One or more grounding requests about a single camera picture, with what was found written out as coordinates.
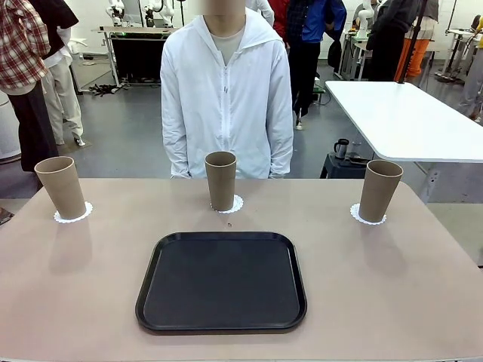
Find tan tall cup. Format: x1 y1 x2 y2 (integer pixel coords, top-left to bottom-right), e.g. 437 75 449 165
358 159 405 223
33 156 88 221
204 152 238 213

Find white paper doily coaster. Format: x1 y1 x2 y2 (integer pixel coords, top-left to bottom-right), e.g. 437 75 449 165
53 201 94 225
209 194 245 216
349 202 388 227

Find person's right forearm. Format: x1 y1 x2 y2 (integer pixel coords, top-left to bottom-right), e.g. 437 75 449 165
161 112 192 179

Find person's left forearm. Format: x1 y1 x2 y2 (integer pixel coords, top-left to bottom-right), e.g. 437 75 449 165
268 112 295 179

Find black plastic stool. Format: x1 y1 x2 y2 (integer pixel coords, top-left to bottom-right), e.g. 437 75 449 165
319 152 373 179

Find black steel travel mug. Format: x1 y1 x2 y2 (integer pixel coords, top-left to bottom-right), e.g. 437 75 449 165
333 138 350 160

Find black plastic tray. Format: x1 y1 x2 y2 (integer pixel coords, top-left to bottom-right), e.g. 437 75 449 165
134 231 308 336

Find person in white jacket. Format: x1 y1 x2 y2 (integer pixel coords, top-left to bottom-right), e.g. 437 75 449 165
160 6 296 180

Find black hanging bag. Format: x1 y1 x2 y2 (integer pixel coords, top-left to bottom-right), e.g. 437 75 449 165
327 38 345 71

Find background table with black panel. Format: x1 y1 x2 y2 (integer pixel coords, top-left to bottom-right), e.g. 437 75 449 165
96 26 180 86

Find person in red top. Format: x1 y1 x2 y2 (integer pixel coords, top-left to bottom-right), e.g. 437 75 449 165
271 0 291 39

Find person in white shirt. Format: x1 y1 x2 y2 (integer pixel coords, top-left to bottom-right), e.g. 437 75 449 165
247 0 275 24

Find person in blue jacket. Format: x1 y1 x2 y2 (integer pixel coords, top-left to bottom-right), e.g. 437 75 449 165
285 0 347 131

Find white side table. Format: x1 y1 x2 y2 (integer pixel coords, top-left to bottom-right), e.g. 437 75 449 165
324 80 483 164

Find white table leg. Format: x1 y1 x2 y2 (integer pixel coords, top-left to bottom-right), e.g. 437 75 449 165
413 161 442 204

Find black slanted pole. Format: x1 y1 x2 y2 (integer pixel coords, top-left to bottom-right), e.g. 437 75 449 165
394 0 429 84

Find person in beige trousers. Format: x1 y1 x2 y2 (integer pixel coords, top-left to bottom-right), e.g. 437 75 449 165
29 0 86 147

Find person in dark jacket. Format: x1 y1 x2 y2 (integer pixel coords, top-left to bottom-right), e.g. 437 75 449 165
365 0 420 82

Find person in orange trousers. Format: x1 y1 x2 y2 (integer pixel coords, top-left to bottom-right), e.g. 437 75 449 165
394 0 441 78

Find white round machine base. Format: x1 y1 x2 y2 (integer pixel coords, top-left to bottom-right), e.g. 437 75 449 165
0 90 22 164

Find person in grey clothes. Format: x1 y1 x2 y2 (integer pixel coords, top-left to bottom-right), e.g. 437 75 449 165
457 35 483 124

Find white background desk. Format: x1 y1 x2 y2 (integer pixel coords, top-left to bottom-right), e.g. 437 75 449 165
439 27 481 82

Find person in plaid shirt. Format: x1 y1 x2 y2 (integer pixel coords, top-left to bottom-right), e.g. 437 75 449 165
0 0 63 174

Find black cable pile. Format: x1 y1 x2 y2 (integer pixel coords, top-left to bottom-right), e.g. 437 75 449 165
88 83 128 97

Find white frame background table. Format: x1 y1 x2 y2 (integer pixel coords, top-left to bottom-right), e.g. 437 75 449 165
340 29 369 81

